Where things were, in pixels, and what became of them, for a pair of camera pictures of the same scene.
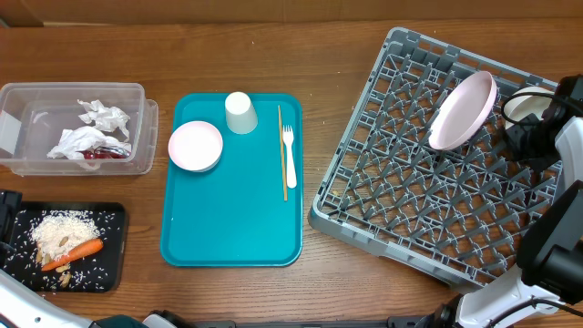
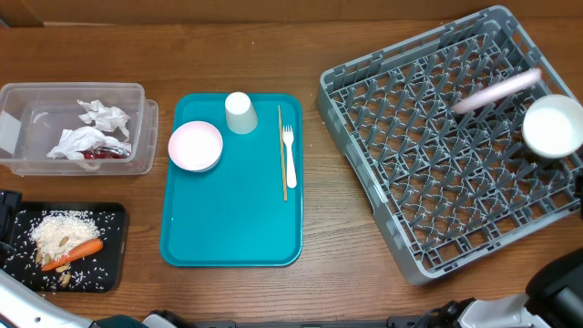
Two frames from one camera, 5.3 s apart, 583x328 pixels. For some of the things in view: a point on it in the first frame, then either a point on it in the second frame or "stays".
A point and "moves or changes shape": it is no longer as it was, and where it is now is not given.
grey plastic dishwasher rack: [458, 213] moves or changes shape
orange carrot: [73, 254] stays
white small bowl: [525, 102] moves or changes shape
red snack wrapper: [105, 152] stays
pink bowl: [195, 146] stays
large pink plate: [464, 111] to [499, 91]
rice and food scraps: [60, 234] stays
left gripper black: [9, 204] stays
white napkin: [82, 142] stays
